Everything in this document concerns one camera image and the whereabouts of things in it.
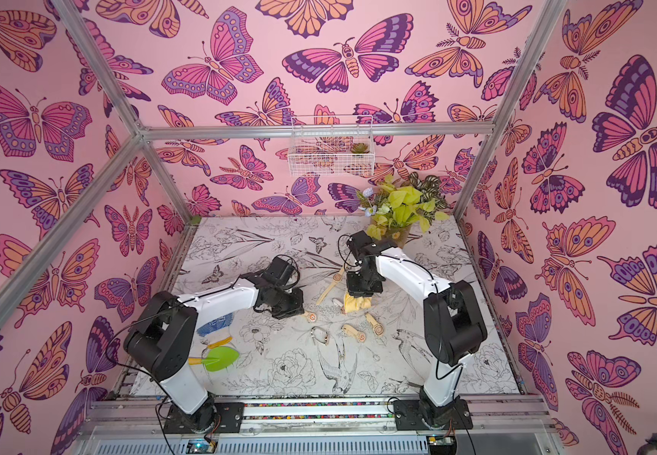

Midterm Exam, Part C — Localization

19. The potted green leafy plant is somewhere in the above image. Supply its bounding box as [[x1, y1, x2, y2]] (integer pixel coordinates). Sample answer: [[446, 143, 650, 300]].
[[358, 173, 450, 248]]

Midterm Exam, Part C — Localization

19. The green yellow toy shovel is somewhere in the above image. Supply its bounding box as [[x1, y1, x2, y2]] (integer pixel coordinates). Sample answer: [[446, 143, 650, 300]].
[[187, 337, 240, 373]]

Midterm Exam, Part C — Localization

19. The yellow cleaning cloth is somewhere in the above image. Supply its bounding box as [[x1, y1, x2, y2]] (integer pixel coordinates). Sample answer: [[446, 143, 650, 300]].
[[342, 293, 372, 315]]

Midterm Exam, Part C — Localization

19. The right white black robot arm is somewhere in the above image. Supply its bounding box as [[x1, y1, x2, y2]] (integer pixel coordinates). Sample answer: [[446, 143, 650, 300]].
[[347, 231, 488, 428]]

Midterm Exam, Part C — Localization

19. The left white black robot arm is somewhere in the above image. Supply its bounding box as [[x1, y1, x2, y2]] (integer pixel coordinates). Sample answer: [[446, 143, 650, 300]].
[[124, 255, 305, 432]]

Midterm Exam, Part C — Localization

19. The white wire basket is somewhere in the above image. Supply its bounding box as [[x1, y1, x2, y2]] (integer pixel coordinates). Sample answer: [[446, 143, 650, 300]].
[[285, 114, 376, 178]]

